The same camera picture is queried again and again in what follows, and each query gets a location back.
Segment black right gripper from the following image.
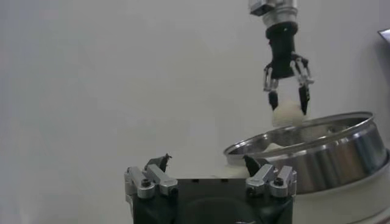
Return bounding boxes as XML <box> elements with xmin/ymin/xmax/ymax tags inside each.
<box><xmin>262</xmin><ymin>21</ymin><xmax>315</xmax><ymax>116</ymax></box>

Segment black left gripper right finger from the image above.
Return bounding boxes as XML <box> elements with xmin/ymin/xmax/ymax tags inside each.
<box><xmin>243</xmin><ymin>154</ymin><xmax>298</xmax><ymax>198</ymax></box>

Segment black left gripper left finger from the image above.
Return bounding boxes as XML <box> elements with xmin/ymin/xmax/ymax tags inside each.
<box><xmin>124</xmin><ymin>153</ymin><xmax>179</xmax><ymax>200</ymax></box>

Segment perforated steel steamer basket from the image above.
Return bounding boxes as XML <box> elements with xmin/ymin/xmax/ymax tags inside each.
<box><xmin>223</xmin><ymin>111</ymin><xmax>389</xmax><ymax>195</ymax></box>

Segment white electric cooker base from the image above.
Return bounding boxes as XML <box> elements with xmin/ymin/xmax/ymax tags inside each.
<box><xmin>219</xmin><ymin>149</ymin><xmax>390</xmax><ymax>224</ymax></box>

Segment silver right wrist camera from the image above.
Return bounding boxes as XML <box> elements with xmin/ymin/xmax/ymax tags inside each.
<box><xmin>248</xmin><ymin>0</ymin><xmax>277</xmax><ymax>16</ymax></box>

